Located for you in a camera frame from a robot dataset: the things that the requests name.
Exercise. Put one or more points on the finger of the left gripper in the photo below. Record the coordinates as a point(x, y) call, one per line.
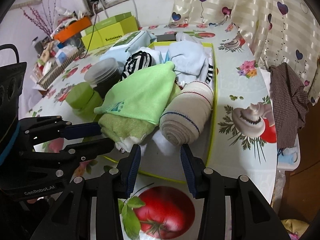
point(88, 150)
point(69, 131)

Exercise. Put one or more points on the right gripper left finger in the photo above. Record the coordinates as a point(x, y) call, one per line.
point(117, 183)

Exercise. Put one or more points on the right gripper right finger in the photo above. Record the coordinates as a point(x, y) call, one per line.
point(207, 184)

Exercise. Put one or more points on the long white sock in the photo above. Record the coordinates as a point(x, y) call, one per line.
point(165, 147)

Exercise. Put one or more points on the beige sock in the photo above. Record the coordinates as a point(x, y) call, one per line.
point(184, 118)

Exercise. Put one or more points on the light green cloth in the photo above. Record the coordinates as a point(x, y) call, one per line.
point(143, 95)

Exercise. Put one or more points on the green rabbit towel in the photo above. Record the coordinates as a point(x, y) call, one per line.
point(125, 132)

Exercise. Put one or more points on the white cloth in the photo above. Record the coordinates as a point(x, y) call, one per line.
point(156, 56)

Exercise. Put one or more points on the black white striped sock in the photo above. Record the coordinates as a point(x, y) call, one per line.
point(210, 74)

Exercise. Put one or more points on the green plastic jar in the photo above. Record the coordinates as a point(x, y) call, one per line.
point(83, 99)

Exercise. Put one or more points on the lime green tray box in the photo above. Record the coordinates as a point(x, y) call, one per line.
point(154, 163)

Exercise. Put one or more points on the striped cardboard tray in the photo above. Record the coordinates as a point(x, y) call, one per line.
point(48, 79)

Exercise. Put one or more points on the clear lidded dark container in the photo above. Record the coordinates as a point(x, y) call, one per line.
point(103, 75)

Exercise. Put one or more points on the blue white tissue pack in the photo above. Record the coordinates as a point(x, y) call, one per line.
point(64, 53)

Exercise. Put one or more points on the wet wipes pack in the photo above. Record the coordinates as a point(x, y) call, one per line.
point(128, 45)

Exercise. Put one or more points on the green Shishangnx box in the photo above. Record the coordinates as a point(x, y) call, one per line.
point(108, 31)

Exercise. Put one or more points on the orange box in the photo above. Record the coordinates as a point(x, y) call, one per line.
point(73, 29)

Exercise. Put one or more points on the purple flower branches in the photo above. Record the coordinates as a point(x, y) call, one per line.
point(42, 18)

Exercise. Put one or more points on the brown checked cloth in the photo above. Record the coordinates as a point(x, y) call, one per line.
point(290, 104)

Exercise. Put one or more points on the black smartphone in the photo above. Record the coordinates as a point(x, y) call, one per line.
point(166, 37)

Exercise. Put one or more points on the heart pattern curtain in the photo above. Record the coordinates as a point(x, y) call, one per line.
point(276, 31)

